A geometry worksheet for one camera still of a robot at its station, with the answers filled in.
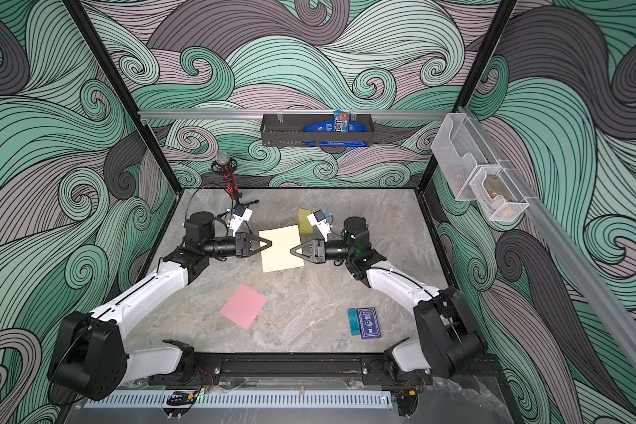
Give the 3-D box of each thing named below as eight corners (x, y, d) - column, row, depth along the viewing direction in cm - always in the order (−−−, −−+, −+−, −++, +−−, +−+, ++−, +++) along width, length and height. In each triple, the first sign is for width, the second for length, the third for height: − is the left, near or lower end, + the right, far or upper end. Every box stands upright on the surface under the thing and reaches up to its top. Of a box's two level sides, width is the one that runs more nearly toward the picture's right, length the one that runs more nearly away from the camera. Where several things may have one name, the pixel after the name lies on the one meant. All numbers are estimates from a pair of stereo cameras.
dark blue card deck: (360, 338, 81) (361, 336, 79) (357, 309, 87) (357, 306, 85) (379, 338, 81) (381, 336, 79) (375, 309, 87) (376, 306, 85)
